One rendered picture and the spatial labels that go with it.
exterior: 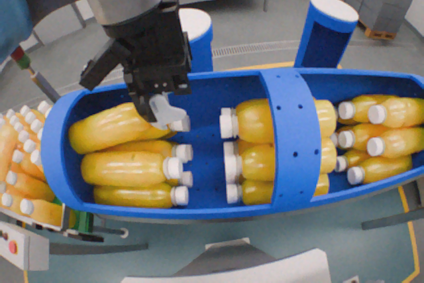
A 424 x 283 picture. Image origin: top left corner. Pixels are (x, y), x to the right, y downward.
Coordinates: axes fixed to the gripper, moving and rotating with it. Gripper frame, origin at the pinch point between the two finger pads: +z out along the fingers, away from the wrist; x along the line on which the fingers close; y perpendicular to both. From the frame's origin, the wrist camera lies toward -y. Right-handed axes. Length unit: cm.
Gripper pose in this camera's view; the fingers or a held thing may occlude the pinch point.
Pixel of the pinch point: (161, 113)
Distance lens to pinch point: 36.3
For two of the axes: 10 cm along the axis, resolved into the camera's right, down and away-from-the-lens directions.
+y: 10.0, -0.8, -0.5
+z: 0.8, 5.1, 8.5
